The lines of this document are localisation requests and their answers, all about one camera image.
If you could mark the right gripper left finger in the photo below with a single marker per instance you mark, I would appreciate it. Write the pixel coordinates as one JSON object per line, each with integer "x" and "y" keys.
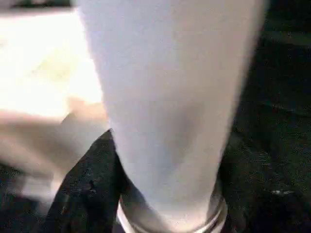
{"x": 90, "y": 189}

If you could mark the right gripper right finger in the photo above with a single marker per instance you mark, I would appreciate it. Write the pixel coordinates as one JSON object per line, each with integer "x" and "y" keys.
{"x": 267, "y": 201}

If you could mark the white plastic table top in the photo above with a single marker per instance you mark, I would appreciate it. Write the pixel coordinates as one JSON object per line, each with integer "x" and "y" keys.
{"x": 36, "y": 60}

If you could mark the white plastic table leg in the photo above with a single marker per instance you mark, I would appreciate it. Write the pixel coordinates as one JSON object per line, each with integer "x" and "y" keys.
{"x": 170, "y": 72}

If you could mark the black work mat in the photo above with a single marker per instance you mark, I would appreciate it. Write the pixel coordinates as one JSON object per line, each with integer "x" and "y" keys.
{"x": 279, "y": 97}

